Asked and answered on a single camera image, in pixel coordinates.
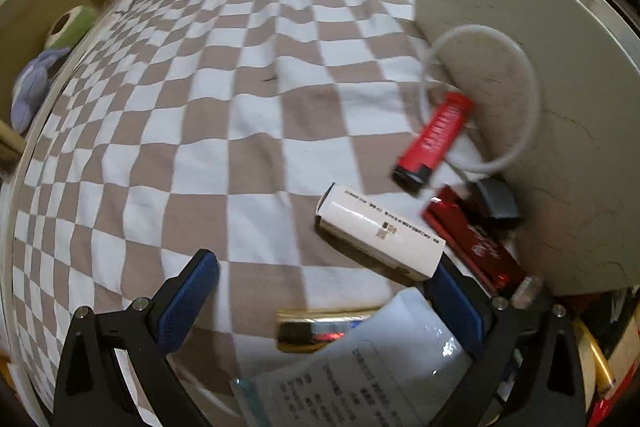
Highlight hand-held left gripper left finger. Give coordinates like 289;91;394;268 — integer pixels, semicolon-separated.
52;249;221;427

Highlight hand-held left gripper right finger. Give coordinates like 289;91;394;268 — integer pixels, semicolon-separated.
424;256;587;427

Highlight white rectangular carton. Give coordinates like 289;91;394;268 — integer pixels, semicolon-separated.
315;182;447;282

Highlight white plastic packet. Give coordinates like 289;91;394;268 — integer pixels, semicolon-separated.
231;287;476;427

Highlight white storage box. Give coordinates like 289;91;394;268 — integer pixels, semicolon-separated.
415;0;640;298

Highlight shiny red box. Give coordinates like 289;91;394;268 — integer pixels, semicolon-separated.
422;186;528;295

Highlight small translucent plastic cap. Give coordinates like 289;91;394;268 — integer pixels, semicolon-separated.
512;277;543;308

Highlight dark grey small case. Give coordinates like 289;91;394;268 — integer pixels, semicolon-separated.
472;178;521;228

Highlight shiny gold box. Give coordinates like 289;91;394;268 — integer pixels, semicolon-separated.
276;307;386;354

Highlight red tube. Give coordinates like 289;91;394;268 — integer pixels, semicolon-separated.
391;92;475;194

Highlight purple plush toy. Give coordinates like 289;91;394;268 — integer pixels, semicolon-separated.
11;48;71;132

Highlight green avocado plush toy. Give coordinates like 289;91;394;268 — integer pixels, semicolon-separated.
45;6;98;48

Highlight white silicone ring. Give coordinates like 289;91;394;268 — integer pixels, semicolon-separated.
419;25;541;172

